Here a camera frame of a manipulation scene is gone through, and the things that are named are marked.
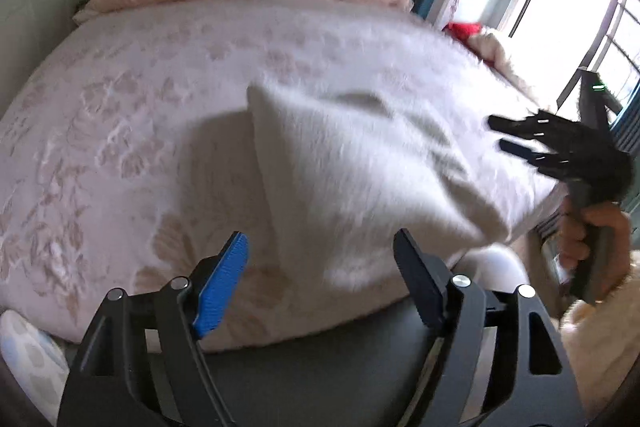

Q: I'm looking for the white patterned cloth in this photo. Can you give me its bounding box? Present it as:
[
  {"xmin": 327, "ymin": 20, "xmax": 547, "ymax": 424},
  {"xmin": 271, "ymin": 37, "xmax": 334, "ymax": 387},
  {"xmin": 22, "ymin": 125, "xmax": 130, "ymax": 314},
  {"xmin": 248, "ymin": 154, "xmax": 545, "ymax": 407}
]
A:
[{"xmin": 0, "ymin": 308, "xmax": 70, "ymax": 425}]

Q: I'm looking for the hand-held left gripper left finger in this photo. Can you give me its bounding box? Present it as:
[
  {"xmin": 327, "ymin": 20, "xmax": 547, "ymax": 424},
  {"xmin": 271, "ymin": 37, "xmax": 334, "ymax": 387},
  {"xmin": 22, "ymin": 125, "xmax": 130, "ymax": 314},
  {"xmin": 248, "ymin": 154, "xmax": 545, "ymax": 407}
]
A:
[{"xmin": 57, "ymin": 232, "xmax": 249, "ymax": 427}]

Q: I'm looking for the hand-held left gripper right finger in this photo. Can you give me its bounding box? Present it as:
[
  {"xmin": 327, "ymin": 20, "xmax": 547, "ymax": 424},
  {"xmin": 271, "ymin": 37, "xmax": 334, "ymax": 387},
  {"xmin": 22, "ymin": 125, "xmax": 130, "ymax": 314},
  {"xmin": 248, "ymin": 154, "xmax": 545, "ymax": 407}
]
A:
[{"xmin": 393, "ymin": 229, "xmax": 586, "ymax": 427}]

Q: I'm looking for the cream sweater with black hearts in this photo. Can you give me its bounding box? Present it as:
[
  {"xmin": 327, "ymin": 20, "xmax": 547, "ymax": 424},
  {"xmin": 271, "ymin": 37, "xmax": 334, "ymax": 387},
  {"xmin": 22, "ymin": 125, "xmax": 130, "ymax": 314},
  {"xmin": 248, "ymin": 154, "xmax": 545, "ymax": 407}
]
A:
[{"xmin": 246, "ymin": 82, "xmax": 568, "ymax": 308}]

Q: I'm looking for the person's right hand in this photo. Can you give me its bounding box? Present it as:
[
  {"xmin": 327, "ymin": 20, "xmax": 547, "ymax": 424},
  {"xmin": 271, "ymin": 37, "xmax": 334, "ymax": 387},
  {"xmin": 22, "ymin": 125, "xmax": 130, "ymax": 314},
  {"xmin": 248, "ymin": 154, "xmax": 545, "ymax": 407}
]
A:
[{"xmin": 556, "ymin": 199, "xmax": 633, "ymax": 292}]

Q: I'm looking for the pink butterfly printed blanket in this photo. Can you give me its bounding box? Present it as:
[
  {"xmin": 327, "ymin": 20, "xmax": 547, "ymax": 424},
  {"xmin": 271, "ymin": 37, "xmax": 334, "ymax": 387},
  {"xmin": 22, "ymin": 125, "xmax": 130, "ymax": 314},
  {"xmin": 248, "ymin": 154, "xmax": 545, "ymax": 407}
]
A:
[{"xmin": 0, "ymin": 0, "xmax": 566, "ymax": 353}]

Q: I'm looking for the person's white-clad leg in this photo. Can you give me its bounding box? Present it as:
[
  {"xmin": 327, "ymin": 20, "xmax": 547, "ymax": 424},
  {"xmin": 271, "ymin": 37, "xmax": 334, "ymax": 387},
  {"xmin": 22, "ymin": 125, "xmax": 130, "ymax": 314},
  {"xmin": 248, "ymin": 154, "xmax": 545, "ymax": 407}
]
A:
[{"xmin": 457, "ymin": 244, "xmax": 531, "ymax": 305}]

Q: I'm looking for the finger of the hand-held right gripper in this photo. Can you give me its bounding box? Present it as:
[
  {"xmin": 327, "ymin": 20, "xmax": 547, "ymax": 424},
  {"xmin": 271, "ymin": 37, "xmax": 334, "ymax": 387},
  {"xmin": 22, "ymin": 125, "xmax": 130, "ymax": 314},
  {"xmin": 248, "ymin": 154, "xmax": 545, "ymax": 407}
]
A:
[
  {"xmin": 487, "ymin": 109, "xmax": 583, "ymax": 142},
  {"xmin": 500, "ymin": 139, "xmax": 583, "ymax": 180}
]

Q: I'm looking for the person's right forearm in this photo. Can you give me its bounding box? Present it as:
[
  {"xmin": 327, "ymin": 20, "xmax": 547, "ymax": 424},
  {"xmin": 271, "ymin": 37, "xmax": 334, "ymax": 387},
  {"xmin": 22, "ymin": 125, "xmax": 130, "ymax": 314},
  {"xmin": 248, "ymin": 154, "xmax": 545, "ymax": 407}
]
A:
[{"xmin": 559, "ymin": 252, "xmax": 640, "ymax": 415}]

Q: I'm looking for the window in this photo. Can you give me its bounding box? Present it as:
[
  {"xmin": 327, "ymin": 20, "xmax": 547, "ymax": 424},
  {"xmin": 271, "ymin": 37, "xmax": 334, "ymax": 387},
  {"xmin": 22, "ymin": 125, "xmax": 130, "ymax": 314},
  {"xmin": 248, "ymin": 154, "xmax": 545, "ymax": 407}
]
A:
[{"xmin": 507, "ymin": 0, "xmax": 640, "ymax": 122}]

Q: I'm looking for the small red cloth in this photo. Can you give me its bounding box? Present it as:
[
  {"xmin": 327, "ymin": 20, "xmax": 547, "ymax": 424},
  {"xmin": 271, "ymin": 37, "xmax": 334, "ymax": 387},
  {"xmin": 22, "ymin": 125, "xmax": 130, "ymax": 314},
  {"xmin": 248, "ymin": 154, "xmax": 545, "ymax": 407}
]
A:
[{"xmin": 444, "ymin": 21, "xmax": 485, "ymax": 42}]

